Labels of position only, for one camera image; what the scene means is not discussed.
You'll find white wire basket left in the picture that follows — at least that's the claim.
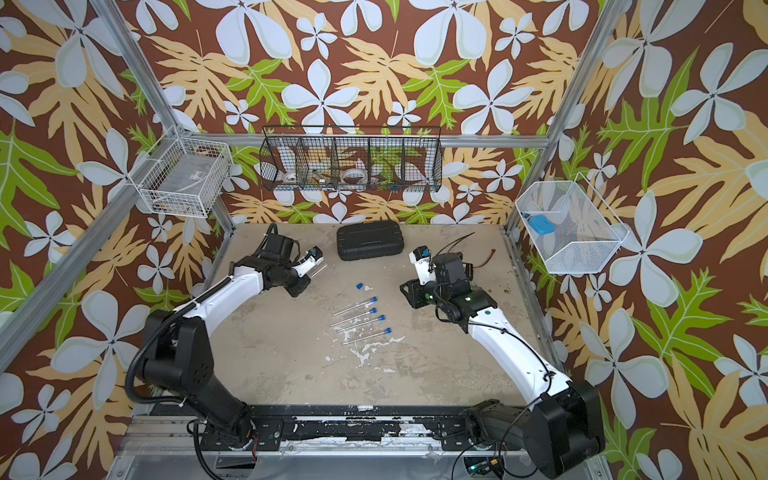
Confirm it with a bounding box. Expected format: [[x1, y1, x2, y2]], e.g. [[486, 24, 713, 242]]
[[131, 127, 233, 218]]

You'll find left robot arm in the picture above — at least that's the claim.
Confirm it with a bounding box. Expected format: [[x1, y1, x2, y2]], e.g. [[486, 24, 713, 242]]
[[124, 224, 324, 446]]

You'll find blue object in basket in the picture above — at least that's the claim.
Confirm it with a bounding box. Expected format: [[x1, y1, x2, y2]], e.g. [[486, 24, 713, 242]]
[[528, 215, 556, 235]]

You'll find black wire basket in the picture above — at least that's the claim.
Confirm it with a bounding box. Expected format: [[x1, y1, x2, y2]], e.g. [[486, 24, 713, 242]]
[[257, 125, 444, 192]]

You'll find white mesh basket right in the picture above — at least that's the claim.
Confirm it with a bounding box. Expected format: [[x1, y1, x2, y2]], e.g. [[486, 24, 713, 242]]
[[515, 175, 630, 276]]

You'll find black plastic case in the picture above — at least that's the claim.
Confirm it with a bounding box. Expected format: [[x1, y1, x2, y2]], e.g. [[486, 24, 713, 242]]
[[337, 220, 405, 261]]

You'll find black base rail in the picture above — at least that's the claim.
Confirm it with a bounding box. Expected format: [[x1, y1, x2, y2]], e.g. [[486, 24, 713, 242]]
[[137, 404, 529, 452]]

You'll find battery charging board with wires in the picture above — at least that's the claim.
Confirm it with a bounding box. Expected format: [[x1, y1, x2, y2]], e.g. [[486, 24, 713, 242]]
[[463, 248, 496, 280]]

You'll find clear test tube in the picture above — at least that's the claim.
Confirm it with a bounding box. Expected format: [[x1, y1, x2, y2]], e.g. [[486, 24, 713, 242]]
[[309, 265, 328, 278], [338, 316, 383, 333], [330, 310, 378, 328], [342, 328, 389, 346], [333, 297, 376, 317]]

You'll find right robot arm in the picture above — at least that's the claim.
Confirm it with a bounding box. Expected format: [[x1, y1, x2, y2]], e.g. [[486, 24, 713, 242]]
[[400, 242, 606, 479]]

